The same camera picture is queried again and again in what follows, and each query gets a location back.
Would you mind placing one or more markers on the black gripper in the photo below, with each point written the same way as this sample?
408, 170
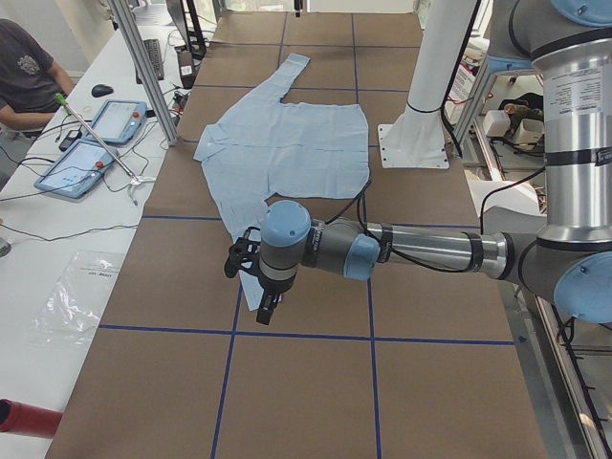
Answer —
273, 287

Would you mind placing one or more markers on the light blue button shirt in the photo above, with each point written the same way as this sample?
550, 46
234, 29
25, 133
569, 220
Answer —
263, 146

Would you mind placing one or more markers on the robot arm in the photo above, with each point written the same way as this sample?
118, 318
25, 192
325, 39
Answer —
563, 256

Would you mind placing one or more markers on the clear plastic bag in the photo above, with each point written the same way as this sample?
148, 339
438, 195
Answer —
72, 312

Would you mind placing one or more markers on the near blue teach pendant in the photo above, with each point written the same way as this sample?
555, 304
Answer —
76, 171

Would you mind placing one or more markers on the blue teach pendant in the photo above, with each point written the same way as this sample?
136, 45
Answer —
117, 121
76, 171

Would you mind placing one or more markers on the far blue teach pendant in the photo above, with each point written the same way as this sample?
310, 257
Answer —
117, 121

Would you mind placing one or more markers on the black computer mouse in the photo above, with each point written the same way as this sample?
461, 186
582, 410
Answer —
101, 90

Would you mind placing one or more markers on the red cylinder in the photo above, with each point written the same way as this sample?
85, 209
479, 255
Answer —
29, 420

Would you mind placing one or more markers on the black keyboard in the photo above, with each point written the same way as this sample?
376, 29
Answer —
153, 51

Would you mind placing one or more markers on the seated person dark shirt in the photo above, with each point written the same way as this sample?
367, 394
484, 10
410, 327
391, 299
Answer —
30, 79

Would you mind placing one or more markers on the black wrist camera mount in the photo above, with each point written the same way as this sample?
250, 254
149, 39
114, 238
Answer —
243, 255

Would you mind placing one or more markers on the green handled reacher grabber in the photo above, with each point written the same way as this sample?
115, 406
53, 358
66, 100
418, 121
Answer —
135, 179

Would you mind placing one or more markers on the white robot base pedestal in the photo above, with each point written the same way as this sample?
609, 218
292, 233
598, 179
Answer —
416, 139

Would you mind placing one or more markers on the aluminium frame post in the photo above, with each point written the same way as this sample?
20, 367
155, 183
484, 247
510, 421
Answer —
132, 37

